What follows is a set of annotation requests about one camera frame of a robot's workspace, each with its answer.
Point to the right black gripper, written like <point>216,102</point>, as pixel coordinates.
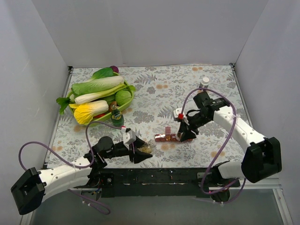
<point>187,125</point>

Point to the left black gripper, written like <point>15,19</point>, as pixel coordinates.
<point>131,151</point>

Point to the clear yellow pill bottle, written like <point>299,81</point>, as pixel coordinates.
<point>148,147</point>

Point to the red weekly pill organizer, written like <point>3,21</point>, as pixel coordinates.
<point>167,136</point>

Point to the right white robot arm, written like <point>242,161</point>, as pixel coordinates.
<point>262,155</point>

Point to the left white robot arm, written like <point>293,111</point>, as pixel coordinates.
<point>34,186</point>

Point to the green glass bottle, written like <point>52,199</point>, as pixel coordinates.
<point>117,117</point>

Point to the green plastic basket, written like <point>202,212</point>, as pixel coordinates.
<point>107,115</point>

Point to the blue white-capped pill bottle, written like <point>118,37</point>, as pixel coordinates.
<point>204,83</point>

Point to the round green cabbage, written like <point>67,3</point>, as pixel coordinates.
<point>122,96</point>

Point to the yellow-leaf cabbage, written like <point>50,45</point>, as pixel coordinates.
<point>85,113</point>

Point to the white-stemmed bok choy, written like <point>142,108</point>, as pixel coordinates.
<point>86,98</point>

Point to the large napa cabbage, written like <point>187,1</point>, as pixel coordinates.
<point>97,85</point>

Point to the purple onion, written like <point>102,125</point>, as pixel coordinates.
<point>115,69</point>

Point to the dark green leafy vegetable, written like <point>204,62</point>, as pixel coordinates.
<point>103,73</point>

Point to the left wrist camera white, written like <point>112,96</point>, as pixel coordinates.
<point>129,137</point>

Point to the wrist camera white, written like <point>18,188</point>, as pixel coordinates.
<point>129,137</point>
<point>179,116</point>

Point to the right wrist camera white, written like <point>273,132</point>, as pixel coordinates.
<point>179,116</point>

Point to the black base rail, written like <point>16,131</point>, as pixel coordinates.
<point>125,182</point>

